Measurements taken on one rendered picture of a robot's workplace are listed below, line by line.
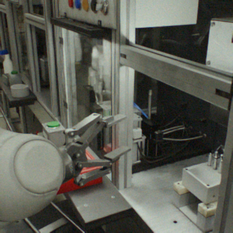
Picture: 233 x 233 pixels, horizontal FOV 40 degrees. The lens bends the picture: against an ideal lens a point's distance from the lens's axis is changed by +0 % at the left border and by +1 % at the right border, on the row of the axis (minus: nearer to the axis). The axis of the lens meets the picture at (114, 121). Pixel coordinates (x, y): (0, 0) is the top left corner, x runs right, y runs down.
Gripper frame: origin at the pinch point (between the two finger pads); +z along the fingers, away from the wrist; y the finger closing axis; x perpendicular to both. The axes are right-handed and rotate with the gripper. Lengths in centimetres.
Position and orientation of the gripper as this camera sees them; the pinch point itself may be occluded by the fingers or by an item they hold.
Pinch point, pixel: (117, 136)
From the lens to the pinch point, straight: 80.3
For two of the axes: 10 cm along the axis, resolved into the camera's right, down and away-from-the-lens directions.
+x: -7.0, -1.5, 7.0
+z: 7.0, -3.3, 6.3
